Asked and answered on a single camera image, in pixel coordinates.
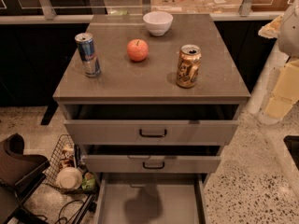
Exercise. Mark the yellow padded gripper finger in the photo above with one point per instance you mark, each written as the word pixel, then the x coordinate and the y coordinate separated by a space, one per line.
pixel 285 93

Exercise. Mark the grey bottom drawer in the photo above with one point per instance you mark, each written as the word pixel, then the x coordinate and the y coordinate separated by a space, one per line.
pixel 151 199

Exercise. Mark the grey drawer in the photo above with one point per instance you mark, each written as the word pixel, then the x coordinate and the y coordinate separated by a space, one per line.
pixel 151 199
pixel 152 125
pixel 153 159

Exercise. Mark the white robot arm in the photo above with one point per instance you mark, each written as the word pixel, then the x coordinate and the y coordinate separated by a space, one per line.
pixel 288 35

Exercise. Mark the grey drawer cabinet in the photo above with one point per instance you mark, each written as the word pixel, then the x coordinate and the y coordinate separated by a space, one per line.
pixel 154 80

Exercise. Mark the grey top drawer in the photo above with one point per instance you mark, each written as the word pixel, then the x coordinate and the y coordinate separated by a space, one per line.
pixel 152 125

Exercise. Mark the grey middle drawer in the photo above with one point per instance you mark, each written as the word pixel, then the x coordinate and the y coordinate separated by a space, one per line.
pixel 153 159

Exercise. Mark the black object at right edge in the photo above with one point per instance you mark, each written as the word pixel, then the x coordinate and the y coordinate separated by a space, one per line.
pixel 292 144

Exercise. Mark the gold soda can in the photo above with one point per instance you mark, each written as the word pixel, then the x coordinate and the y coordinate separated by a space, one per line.
pixel 188 65

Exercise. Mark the white ceramic bowl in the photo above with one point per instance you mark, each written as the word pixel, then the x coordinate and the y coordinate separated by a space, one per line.
pixel 158 22

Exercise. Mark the red apple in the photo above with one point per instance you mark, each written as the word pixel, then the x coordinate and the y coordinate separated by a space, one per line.
pixel 137 50

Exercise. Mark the blue silver energy drink can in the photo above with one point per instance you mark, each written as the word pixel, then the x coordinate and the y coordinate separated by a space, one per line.
pixel 87 54

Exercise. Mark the green snack packet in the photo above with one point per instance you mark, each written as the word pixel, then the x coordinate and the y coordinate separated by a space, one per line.
pixel 88 182

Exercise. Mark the brown snack bag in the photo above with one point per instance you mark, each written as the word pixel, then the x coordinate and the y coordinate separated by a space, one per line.
pixel 67 157

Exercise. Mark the white bowl in basket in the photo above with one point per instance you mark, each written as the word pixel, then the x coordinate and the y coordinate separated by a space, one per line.
pixel 69 178

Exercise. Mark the black wire basket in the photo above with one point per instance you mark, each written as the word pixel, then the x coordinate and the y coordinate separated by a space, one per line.
pixel 52 172

